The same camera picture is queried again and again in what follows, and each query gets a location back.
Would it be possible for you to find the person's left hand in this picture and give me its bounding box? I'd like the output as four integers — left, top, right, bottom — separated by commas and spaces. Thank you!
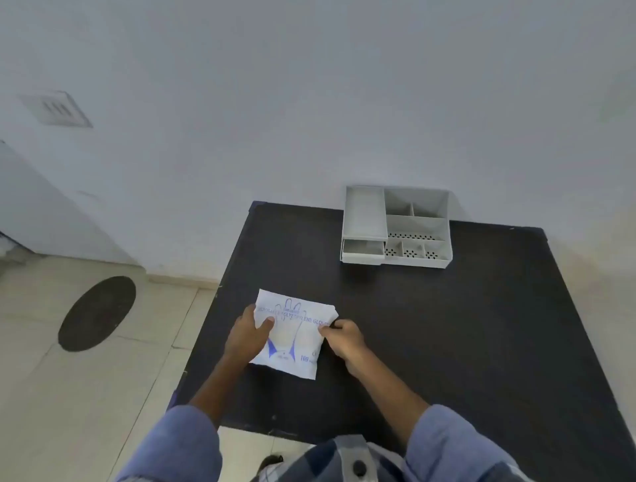
223, 303, 276, 367

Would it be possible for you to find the person's right hand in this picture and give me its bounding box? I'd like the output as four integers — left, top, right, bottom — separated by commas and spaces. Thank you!
317, 319, 372, 376

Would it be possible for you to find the white plastic glove packet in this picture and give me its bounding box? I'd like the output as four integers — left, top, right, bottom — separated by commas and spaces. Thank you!
248, 289, 341, 381

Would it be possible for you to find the grey plastic desk organizer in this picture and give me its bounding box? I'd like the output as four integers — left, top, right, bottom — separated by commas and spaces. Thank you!
339, 185, 454, 269

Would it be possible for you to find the person's right forearm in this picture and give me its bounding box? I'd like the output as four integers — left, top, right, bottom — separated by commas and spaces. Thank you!
344, 346, 431, 443

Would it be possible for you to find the person's left forearm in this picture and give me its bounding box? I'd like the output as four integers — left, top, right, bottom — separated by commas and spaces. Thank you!
187, 353, 255, 429

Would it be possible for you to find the blue plaid shirt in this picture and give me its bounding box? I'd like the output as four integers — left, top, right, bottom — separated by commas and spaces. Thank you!
115, 403, 535, 482

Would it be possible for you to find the dark oval floor mat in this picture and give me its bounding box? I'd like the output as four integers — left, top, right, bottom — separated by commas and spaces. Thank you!
57, 275, 137, 353

